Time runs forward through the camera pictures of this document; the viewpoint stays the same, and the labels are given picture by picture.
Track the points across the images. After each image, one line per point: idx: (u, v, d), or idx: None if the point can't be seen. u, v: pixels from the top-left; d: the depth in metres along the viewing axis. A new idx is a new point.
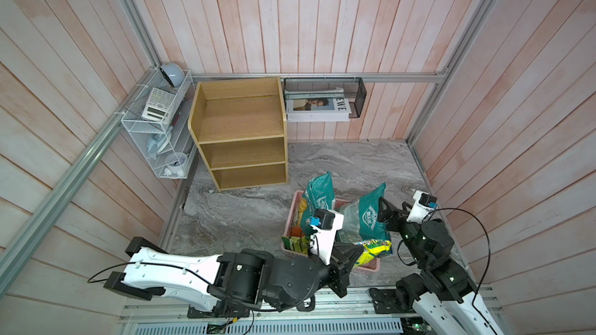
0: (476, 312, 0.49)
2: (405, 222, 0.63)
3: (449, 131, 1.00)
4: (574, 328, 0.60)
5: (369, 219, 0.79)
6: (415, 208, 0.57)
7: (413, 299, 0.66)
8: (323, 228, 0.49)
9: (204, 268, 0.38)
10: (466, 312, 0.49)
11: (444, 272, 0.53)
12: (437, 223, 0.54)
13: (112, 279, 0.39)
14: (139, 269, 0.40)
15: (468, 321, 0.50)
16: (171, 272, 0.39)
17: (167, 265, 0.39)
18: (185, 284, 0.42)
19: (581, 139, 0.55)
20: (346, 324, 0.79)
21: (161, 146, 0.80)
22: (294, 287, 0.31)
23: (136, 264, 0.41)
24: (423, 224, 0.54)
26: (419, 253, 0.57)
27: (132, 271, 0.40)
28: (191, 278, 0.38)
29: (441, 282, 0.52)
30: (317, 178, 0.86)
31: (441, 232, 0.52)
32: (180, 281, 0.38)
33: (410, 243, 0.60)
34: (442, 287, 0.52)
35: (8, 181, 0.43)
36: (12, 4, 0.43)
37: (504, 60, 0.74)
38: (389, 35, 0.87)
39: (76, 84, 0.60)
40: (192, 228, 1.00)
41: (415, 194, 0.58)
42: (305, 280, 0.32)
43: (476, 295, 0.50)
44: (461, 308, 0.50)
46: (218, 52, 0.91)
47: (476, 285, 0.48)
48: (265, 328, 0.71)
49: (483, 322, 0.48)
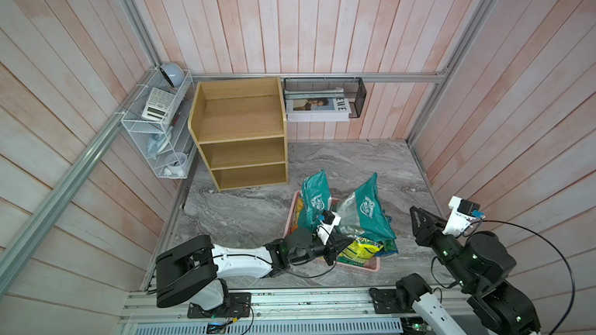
0: None
2: (440, 237, 0.52)
3: (449, 130, 1.00)
4: (576, 328, 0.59)
5: (366, 208, 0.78)
6: (455, 218, 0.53)
7: (413, 300, 0.66)
8: (326, 222, 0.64)
9: (264, 253, 0.59)
10: None
11: (502, 302, 0.41)
12: (493, 240, 0.42)
13: (213, 272, 0.44)
14: (224, 260, 0.48)
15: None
16: (247, 258, 0.54)
17: (243, 253, 0.53)
18: (258, 265, 0.56)
19: (580, 140, 0.55)
20: (346, 324, 0.79)
21: (161, 146, 0.80)
22: (302, 243, 0.58)
23: (221, 257, 0.48)
24: (478, 243, 0.42)
26: (464, 274, 0.46)
27: (220, 262, 0.47)
28: (261, 260, 0.57)
29: (500, 315, 0.40)
30: (312, 177, 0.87)
31: (500, 250, 0.41)
32: (254, 264, 0.55)
33: (452, 260, 0.49)
34: (501, 321, 0.41)
35: (8, 181, 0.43)
36: (12, 4, 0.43)
37: (504, 61, 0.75)
38: (389, 34, 0.87)
39: (76, 84, 0.60)
40: (192, 229, 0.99)
41: (452, 201, 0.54)
42: (306, 238, 0.59)
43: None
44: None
46: (218, 52, 0.91)
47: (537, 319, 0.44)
48: (265, 328, 0.71)
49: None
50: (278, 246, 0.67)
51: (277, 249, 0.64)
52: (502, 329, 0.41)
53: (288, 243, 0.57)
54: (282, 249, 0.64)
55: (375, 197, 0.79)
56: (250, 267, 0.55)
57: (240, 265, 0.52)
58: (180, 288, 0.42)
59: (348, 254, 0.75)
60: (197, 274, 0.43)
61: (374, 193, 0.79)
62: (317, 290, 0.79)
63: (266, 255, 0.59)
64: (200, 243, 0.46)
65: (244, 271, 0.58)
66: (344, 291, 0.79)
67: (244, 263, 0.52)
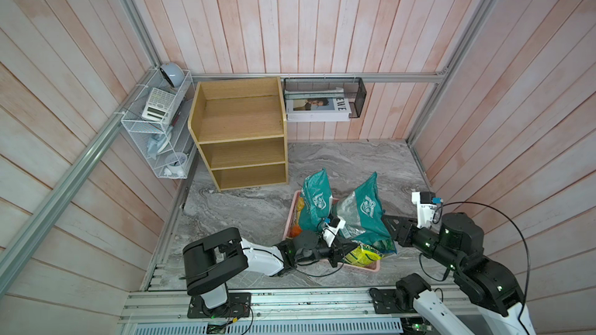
0: (519, 327, 0.41)
2: (417, 231, 0.55)
3: (449, 130, 1.00)
4: (576, 328, 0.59)
5: (366, 207, 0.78)
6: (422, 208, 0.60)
7: (413, 299, 0.66)
8: (333, 224, 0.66)
9: (278, 253, 0.63)
10: (510, 326, 0.41)
11: (482, 272, 0.43)
12: (459, 214, 0.47)
13: (244, 262, 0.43)
14: (250, 252, 0.51)
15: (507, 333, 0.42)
16: (266, 254, 0.57)
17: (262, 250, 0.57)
18: (274, 262, 0.59)
19: (581, 140, 0.55)
20: (346, 324, 0.79)
21: (161, 146, 0.80)
22: (309, 243, 0.61)
23: (248, 247, 0.52)
24: (445, 218, 0.47)
26: (447, 256, 0.49)
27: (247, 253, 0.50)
28: (276, 256, 0.61)
29: (483, 287, 0.42)
30: (313, 175, 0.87)
31: (465, 221, 0.45)
32: (272, 260, 0.58)
33: (435, 248, 0.51)
34: (484, 293, 0.42)
35: (8, 181, 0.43)
36: (13, 5, 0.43)
37: (504, 61, 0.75)
38: (389, 34, 0.87)
39: (77, 84, 0.60)
40: (192, 229, 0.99)
41: (414, 196, 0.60)
42: (312, 239, 0.62)
43: (523, 309, 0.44)
44: (502, 320, 0.41)
46: (218, 52, 0.91)
47: (522, 294, 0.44)
48: (265, 328, 0.71)
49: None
50: (286, 248, 0.70)
51: (284, 250, 0.67)
52: (485, 302, 0.43)
53: (295, 245, 0.61)
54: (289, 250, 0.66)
55: (375, 196, 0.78)
56: (268, 262, 0.58)
57: (261, 260, 0.55)
58: (213, 275, 0.44)
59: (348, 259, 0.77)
60: (230, 263, 0.45)
61: (374, 192, 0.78)
62: (317, 290, 0.79)
63: (278, 253, 0.63)
64: (230, 235, 0.49)
65: (260, 267, 0.58)
66: (344, 291, 0.79)
67: (265, 257, 0.56)
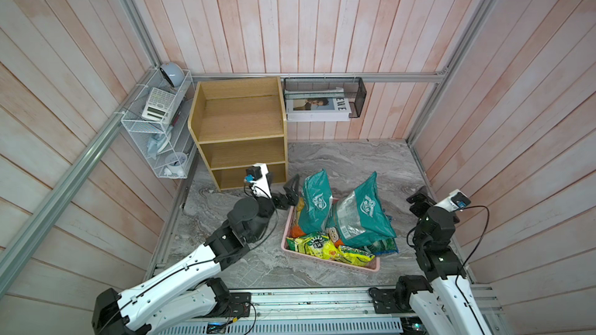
0: (456, 291, 0.51)
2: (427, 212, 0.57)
3: (449, 130, 1.00)
4: (576, 328, 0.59)
5: (366, 207, 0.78)
6: (443, 201, 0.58)
7: (410, 294, 0.66)
8: (257, 178, 0.66)
9: (202, 253, 0.50)
10: (447, 288, 0.51)
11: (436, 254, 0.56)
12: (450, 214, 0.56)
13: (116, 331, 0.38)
14: (140, 301, 0.42)
15: (448, 298, 0.51)
16: (176, 278, 0.46)
17: (165, 277, 0.46)
18: (195, 274, 0.49)
19: (581, 140, 0.55)
20: (346, 324, 0.79)
21: (161, 146, 0.80)
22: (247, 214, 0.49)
23: (132, 302, 0.42)
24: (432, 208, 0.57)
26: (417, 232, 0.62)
27: (131, 309, 0.41)
28: (196, 265, 0.48)
29: (430, 262, 0.56)
30: (313, 176, 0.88)
31: (448, 216, 0.55)
32: (189, 275, 0.47)
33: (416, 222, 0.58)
34: (430, 267, 0.56)
35: (8, 181, 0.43)
36: (12, 4, 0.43)
37: (504, 61, 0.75)
38: (388, 35, 0.87)
39: (76, 84, 0.60)
40: (192, 228, 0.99)
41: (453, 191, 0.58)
42: (252, 208, 0.50)
43: (460, 278, 0.52)
44: (441, 283, 0.53)
46: (218, 52, 0.91)
47: (463, 269, 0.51)
48: (265, 328, 0.71)
49: (462, 302, 0.49)
50: (226, 230, 0.55)
51: (223, 233, 0.54)
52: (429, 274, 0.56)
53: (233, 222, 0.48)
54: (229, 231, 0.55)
55: (375, 196, 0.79)
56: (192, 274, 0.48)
57: (168, 289, 0.45)
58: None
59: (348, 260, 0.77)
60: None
61: (374, 192, 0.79)
62: (316, 289, 0.79)
63: (206, 251, 0.50)
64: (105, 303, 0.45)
65: (182, 289, 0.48)
66: (344, 291, 0.79)
67: (170, 286, 0.45)
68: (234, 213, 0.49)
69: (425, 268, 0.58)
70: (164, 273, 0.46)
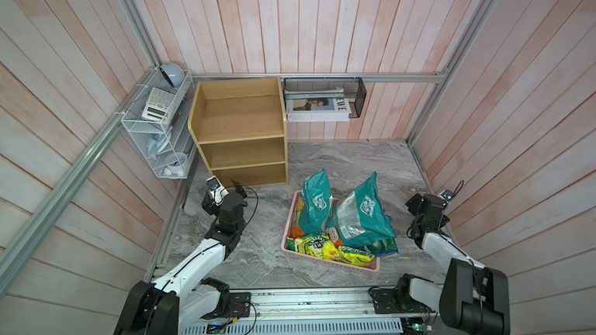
0: (436, 234, 0.62)
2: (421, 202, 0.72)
3: (449, 130, 1.00)
4: (575, 328, 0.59)
5: (366, 207, 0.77)
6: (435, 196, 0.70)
7: (410, 283, 0.67)
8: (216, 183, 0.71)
9: (206, 243, 0.58)
10: (430, 234, 0.62)
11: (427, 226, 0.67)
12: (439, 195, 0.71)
13: (171, 299, 0.41)
14: (176, 279, 0.46)
15: (437, 244, 0.58)
16: (195, 260, 0.52)
17: (186, 263, 0.51)
18: (212, 256, 0.57)
19: (580, 140, 0.55)
20: (346, 324, 0.79)
21: (161, 146, 0.80)
22: (233, 202, 0.63)
23: (169, 281, 0.45)
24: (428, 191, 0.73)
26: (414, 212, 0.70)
27: (174, 286, 0.45)
28: (209, 249, 0.56)
29: (419, 232, 0.67)
30: (313, 176, 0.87)
31: (438, 197, 0.70)
32: (207, 257, 0.55)
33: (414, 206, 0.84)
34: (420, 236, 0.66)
35: (8, 181, 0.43)
36: (13, 5, 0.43)
37: (504, 61, 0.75)
38: (388, 35, 0.87)
39: (77, 84, 0.60)
40: (192, 228, 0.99)
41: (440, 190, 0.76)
42: (237, 198, 0.65)
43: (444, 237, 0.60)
44: (429, 236, 0.62)
46: (218, 52, 0.91)
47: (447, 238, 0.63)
48: (265, 328, 0.71)
49: (444, 239, 0.58)
50: (217, 226, 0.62)
51: (216, 229, 0.64)
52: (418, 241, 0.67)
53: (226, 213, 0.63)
54: (221, 226, 0.67)
55: (375, 196, 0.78)
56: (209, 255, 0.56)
57: (195, 269, 0.51)
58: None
59: (348, 260, 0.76)
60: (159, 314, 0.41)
61: (374, 192, 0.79)
62: (317, 290, 0.79)
63: (210, 242, 0.59)
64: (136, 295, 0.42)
65: (200, 275, 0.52)
66: (344, 291, 0.79)
67: (196, 264, 0.51)
68: (226, 201, 0.63)
69: (416, 239, 0.69)
70: (182, 262, 0.51)
